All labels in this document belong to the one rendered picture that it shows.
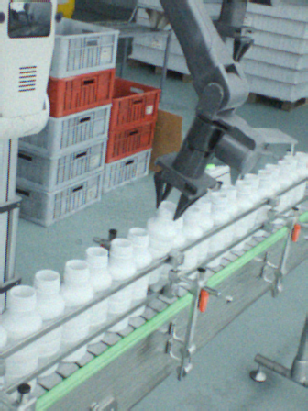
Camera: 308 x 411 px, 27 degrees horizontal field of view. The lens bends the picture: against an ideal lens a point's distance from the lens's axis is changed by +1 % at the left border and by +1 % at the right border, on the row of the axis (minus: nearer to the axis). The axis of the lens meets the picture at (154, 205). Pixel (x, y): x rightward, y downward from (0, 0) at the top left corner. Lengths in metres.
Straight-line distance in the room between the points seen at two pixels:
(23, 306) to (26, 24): 0.86
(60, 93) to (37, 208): 0.71
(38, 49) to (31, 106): 0.14
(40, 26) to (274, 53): 6.30
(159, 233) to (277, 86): 6.73
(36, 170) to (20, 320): 2.87
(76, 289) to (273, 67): 6.93
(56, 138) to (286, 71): 4.57
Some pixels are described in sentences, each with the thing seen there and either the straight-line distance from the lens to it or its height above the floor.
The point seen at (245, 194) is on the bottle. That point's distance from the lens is 1.47.
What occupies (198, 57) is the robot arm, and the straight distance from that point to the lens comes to 1.05.
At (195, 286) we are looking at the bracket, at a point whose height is 1.08.
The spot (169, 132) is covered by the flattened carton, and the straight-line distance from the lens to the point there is 4.77.
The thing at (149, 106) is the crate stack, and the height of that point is 0.55.
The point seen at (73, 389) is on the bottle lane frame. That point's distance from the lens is 1.06.
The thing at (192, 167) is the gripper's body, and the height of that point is 1.30.
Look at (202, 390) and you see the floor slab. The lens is 2.72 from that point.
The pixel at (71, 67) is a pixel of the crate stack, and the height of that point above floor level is 0.94.
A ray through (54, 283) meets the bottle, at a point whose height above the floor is 1.16.
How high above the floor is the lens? 1.65
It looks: 22 degrees down
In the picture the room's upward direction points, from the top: 9 degrees clockwise
